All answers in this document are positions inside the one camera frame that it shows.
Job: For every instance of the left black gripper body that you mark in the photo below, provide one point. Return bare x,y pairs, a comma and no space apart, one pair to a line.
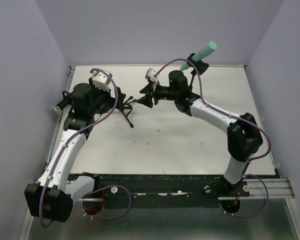
103,98

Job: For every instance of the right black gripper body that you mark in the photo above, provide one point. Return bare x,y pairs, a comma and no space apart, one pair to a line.
160,93

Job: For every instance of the black round-base stand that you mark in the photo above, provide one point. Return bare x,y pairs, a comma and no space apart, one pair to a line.
196,72

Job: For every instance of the silver grey mesh microphone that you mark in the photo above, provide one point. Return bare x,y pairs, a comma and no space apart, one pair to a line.
57,109

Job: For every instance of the teal green microphone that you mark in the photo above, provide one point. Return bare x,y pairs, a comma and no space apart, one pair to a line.
195,59

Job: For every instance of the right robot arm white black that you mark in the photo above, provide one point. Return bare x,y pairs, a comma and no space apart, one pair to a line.
243,136

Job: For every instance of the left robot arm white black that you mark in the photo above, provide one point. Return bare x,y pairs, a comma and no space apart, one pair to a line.
53,195

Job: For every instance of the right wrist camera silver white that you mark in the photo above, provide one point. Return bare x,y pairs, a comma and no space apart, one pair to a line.
151,78

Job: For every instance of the wrist camera silver white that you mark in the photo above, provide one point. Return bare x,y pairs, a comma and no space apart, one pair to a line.
100,81
151,78

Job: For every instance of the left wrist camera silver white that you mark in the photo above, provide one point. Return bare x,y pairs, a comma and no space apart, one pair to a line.
100,81

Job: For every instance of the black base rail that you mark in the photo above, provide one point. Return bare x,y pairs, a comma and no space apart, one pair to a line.
153,191

